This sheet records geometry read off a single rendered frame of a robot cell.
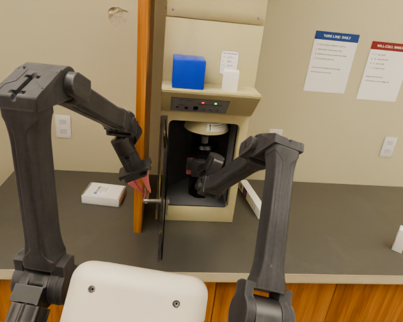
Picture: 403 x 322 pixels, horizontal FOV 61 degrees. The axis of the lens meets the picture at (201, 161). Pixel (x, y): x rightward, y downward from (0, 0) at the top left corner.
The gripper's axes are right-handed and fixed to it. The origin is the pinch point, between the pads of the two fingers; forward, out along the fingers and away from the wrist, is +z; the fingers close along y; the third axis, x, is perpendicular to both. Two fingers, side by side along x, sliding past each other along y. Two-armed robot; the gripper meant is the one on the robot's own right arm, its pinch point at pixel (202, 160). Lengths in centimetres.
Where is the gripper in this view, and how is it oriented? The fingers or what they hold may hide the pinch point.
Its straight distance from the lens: 141.3
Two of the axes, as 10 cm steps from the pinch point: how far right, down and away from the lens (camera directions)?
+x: -0.8, 9.2, 3.9
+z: -0.8, -4.0, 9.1
